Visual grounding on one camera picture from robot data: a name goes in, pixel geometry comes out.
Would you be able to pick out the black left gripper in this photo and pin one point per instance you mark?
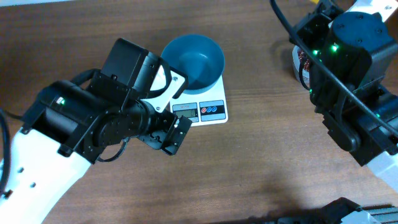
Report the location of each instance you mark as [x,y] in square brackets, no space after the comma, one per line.
[172,152]

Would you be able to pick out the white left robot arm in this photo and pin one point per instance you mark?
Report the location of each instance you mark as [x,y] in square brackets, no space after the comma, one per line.
[71,123]

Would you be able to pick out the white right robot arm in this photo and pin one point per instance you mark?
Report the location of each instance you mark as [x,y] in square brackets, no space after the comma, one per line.
[355,45]

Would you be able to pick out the white digital kitchen scale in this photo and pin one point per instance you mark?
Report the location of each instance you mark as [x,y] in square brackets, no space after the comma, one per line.
[203,107]

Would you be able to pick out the blue-grey plastic bowl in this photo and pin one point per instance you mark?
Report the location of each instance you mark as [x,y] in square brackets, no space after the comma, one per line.
[199,57]

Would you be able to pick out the clear plastic food container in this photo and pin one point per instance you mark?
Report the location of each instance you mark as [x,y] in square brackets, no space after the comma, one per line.
[300,73]

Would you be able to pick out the red adzuki beans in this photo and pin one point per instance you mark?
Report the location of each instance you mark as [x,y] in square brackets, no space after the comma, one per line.
[303,59]

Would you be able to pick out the black base equipment at edge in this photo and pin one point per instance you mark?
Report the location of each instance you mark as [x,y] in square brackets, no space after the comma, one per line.
[345,211]

